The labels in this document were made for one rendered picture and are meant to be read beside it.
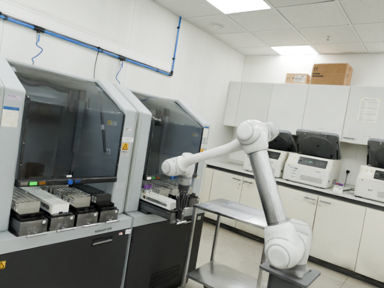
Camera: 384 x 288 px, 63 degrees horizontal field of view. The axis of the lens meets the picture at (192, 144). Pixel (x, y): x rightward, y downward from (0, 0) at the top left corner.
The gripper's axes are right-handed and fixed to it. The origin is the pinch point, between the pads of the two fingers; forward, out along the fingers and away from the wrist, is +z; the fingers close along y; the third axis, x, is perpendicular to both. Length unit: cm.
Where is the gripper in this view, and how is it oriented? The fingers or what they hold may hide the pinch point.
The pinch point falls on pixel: (179, 214)
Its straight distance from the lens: 214.6
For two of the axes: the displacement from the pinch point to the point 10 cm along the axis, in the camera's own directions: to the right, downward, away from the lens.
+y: -6.1, -0.5, -7.9
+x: 7.8, 1.4, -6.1
